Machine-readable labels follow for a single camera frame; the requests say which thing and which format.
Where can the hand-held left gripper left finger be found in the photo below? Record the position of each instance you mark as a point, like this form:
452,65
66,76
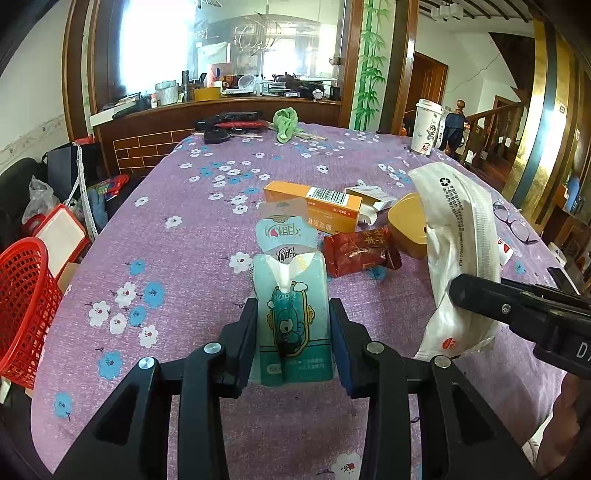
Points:
244,337

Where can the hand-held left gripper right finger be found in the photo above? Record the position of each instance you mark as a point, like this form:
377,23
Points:
340,344

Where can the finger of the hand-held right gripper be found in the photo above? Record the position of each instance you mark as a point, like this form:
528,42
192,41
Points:
485,300

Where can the teal tissue pack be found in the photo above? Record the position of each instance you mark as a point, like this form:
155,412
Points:
291,323

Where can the white plastic bag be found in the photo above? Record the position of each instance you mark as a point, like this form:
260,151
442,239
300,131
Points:
461,221

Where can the red snack wrapper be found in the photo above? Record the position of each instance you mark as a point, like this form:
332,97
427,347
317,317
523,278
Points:
355,251

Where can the yellow plastic container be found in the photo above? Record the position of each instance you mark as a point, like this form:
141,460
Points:
406,226

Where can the printed jelly pouch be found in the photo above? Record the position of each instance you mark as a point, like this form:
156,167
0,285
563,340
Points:
284,230

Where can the red plastic basket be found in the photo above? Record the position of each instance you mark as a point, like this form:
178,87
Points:
25,314

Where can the small white red packet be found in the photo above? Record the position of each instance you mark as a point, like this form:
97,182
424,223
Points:
505,251

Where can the eyeglasses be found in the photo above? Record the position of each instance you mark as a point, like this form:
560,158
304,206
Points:
517,226

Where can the purple floral tablecloth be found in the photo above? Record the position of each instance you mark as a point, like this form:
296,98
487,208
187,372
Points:
184,258

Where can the orange carton box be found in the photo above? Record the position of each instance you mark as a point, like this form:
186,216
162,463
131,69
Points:
334,213

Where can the small white carton box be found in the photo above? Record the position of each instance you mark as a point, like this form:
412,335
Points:
369,203

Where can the wooden stair railing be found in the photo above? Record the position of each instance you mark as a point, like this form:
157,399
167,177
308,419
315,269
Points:
496,129

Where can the dark blue cloth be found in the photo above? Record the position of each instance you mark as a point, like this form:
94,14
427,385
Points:
453,127

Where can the white paper cup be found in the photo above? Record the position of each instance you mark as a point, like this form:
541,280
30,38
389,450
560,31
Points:
427,127

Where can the cardboard box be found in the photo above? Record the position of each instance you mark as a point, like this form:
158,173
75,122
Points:
67,277

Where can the red printed packet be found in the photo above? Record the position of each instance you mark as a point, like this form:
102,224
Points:
111,184

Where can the red framed white board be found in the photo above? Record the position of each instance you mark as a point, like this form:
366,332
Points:
60,235

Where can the flat red case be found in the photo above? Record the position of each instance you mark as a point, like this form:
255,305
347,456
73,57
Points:
244,125

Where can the green cloth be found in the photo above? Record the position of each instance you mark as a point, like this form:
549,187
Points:
285,122

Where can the long black tool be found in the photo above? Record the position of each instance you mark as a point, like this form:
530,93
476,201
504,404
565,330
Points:
228,117

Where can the wooden counter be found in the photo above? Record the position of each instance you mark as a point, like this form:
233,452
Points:
152,134

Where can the wooden door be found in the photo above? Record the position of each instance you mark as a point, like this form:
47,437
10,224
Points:
427,83

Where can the black bag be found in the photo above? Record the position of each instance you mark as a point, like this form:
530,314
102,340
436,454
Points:
69,164

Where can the clear plastic bag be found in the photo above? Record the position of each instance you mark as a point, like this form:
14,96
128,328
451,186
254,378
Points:
39,198

